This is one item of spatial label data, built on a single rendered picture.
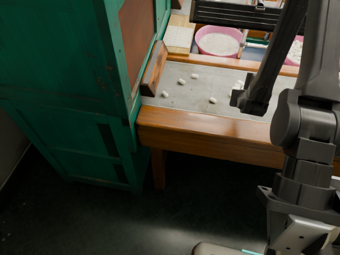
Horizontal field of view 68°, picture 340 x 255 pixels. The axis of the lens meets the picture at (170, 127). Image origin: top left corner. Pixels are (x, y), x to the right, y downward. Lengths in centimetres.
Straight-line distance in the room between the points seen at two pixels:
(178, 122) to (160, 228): 80
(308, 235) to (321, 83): 23
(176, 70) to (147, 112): 31
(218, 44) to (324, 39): 97
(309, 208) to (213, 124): 66
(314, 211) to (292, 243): 7
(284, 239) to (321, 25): 35
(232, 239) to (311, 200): 125
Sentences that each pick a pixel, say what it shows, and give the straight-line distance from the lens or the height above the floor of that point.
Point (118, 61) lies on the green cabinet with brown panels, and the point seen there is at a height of 110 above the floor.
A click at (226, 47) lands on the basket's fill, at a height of 74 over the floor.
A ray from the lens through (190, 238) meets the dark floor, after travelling 162.
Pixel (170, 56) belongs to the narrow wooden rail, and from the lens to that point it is 129.
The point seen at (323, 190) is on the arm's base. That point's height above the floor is 123.
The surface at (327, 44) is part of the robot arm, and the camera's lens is 50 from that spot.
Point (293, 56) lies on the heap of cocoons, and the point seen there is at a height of 74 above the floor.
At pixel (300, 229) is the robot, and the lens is 42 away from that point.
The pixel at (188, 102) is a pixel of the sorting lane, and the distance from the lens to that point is 111.
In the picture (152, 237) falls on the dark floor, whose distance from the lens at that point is 161.
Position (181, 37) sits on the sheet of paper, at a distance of 139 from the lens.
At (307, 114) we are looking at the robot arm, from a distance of 44.
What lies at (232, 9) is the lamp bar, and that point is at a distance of 100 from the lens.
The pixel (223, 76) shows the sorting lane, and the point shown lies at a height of 74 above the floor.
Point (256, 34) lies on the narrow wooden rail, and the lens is 157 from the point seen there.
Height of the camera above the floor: 158
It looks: 55 degrees down
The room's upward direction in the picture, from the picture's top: 1 degrees clockwise
